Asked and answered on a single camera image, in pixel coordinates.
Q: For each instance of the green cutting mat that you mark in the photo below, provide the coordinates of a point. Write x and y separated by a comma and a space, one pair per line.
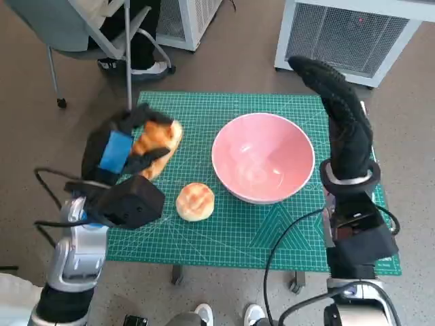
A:
221, 244

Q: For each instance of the long glazed toy bread loaf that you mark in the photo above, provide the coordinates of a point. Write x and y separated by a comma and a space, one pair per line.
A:
159, 136

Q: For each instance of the grey chair with metal legs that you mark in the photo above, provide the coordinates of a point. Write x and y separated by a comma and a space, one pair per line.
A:
37, 23

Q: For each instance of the pink bowl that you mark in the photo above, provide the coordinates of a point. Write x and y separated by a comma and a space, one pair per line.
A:
263, 156

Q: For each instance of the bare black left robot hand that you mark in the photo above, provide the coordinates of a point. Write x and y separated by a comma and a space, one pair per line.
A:
98, 149

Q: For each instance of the white robot body cover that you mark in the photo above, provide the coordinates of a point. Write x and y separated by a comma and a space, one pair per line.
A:
17, 299

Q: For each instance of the small black box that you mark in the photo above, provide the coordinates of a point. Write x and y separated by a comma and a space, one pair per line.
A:
136, 321

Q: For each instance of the large white mesh cabinet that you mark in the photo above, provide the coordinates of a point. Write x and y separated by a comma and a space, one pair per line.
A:
340, 37

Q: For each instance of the small white mesh cabinet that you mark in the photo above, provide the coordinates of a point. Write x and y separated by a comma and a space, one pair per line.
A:
190, 20

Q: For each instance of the person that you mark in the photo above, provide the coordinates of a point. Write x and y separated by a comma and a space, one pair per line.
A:
142, 44

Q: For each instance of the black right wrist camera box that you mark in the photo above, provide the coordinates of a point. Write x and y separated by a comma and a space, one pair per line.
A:
370, 237

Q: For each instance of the round toy bread bun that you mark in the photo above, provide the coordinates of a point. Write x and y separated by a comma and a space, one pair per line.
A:
195, 202

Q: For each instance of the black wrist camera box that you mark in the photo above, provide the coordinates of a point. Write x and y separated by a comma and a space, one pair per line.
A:
136, 203
370, 237

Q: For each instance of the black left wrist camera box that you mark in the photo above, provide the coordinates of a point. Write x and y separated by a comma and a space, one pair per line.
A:
136, 203

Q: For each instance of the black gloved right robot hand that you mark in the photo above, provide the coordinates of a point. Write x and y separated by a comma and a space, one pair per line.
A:
350, 136

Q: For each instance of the white shoe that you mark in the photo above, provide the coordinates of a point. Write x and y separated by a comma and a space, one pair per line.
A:
204, 314
254, 314

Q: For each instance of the grey table leg with caster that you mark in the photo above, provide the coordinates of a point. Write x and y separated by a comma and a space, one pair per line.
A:
297, 282
177, 275

